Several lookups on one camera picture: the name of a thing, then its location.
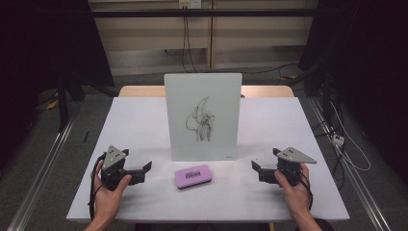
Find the black metal stand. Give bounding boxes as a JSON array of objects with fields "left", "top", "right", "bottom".
[{"left": 56, "top": 71, "right": 85, "bottom": 133}]

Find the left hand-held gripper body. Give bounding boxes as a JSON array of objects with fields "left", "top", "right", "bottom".
[{"left": 100, "top": 144, "right": 145, "bottom": 192}]

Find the person's right hand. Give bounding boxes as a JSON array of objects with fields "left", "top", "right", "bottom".
[{"left": 273, "top": 163, "right": 312, "bottom": 218}]

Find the black horizontal metal bar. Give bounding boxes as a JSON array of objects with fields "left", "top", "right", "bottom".
[{"left": 89, "top": 8, "right": 319, "bottom": 18}]

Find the metal floor rail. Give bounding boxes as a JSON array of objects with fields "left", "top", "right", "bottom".
[
  {"left": 5, "top": 117, "right": 79, "bottom": 231},
  {"left": 308, "top": 95, "right": 393, "bottom": 231}
]

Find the wooden table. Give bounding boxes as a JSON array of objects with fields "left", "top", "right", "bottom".
[{"left": 117, "top": 84, "right": 295, "bottom": 98}]

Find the white wall outlet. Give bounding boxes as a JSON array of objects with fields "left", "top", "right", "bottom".
[{"left": 178, "top": 0, "right": 203, "bottom": 10}]

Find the black curtain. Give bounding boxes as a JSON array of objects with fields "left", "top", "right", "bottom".
[
  {"left": 297, "top": 0, "right": 408, "bottom": 181},
  {"left": 0, "top": 0, "right": 115, "bottom": 167}
]

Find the white floor cable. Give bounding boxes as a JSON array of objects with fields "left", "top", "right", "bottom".
[{"left": 329, "top": 100, "right": 372, "bottom": 172}]

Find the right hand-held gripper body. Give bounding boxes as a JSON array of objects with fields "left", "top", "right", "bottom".
[{"left": 258, "top": 146, "right": 318, "bottom": 188}]

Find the person's left hand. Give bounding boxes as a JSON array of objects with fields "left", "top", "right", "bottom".
[{"left": 91, "top": 160, "right": 133, "bottom": 222}]

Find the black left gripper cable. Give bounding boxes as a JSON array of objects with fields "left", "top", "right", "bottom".
[{"left": 88, "top": 153, "right": 108, "bottom": 221}]

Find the glass whiteboard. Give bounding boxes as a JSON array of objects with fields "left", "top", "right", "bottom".
[{"left": 164, "top": 72, "right": 243, "bottom": 162}]

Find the black hanging wall cable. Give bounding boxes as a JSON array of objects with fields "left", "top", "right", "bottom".
[{"left": 180, "top": 14, "right": 199, "bottom": 74}]

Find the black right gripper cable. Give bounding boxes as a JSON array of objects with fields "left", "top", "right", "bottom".
[{"left": 297, "top": 172, "right": 315, "bottom": 212}]

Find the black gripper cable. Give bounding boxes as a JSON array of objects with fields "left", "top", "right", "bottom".
[
  {"left": 297, "top": 172, "right": 315, "bottom": 212},
  {"left": 88, "top": 153, "right": 108, "bottom": 221}
]

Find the pink whiteboard eraser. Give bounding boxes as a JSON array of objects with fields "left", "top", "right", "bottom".
[{"left": 174, "top": 164, "right": 213, "bottom": 191}]

